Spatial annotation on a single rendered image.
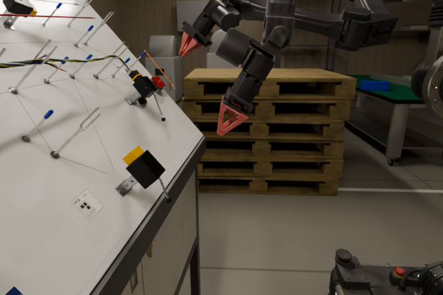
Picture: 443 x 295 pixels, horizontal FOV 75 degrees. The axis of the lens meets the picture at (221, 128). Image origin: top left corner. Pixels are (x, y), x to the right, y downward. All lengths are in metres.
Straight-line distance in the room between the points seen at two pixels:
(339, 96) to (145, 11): 5.56
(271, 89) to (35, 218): 1.96
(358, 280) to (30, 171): 1.30
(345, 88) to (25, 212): 2.23
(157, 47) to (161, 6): 1.29
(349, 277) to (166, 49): 5.32
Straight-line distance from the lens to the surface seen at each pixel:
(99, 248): 0.60
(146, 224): 0.69
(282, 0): 0.65
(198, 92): 2.28
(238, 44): 0.65
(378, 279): 1.61
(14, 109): 0.69
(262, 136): 2.39
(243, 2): 0.97
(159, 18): 7.16
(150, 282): 0.91
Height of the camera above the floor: 1.24
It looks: 16 degrees down
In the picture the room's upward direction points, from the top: straight up
